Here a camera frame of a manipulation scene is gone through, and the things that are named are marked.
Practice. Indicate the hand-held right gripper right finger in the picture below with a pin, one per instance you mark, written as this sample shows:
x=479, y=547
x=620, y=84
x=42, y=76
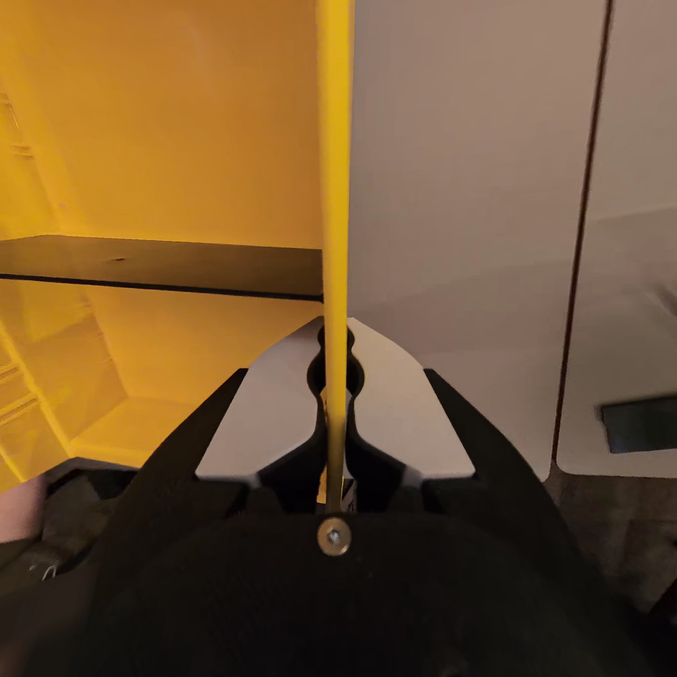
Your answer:
x=407, y=418

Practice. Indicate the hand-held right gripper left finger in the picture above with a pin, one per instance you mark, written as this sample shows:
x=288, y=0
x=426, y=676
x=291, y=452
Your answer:
x=264, y=418

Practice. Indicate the yellow plastic bin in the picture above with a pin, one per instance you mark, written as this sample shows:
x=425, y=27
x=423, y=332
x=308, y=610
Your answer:
x=159, y=138

